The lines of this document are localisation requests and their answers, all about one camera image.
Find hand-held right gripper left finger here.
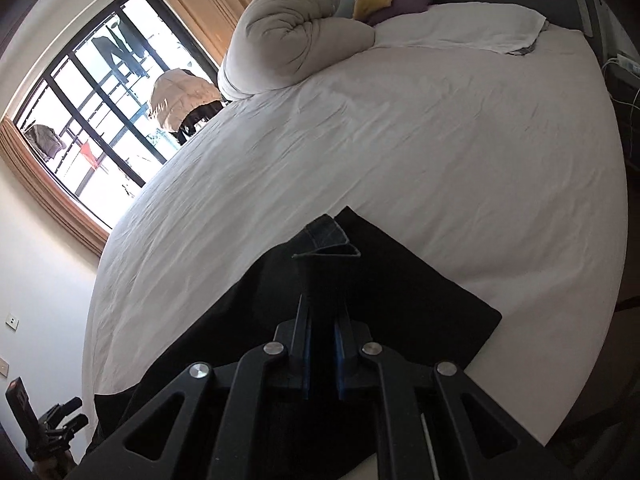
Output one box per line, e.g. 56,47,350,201
65,294,317,480

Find rolled grey duvet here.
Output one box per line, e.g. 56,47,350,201
218,0,377,102

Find tan curtain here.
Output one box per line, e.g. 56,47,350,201
0,117,112,259
145,0,257,68

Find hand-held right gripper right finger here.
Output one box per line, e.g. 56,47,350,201
334,304,551,480

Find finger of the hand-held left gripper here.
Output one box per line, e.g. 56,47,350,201
44,397,83,423
55,414,87,440

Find hanging grey garment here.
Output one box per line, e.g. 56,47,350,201
24,124,67,162

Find black framed window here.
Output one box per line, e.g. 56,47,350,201
12,0,223,229

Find hanging red garment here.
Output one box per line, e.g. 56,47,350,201
77,141,101,173

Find black denim pants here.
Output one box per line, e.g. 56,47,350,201
82,205,503,480

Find white charger with cable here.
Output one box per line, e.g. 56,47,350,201
602,52,640,111

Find bed with white sheet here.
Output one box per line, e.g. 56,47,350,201
82,2,629,480

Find hanging dark garment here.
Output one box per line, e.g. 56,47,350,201
91,17,151,81

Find hanging black garment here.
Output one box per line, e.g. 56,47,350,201
175,100,223,146

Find flat white pillow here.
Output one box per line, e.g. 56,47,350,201
372,2,549,55

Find hanging beige jacket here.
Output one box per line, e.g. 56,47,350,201
148,69,222,131

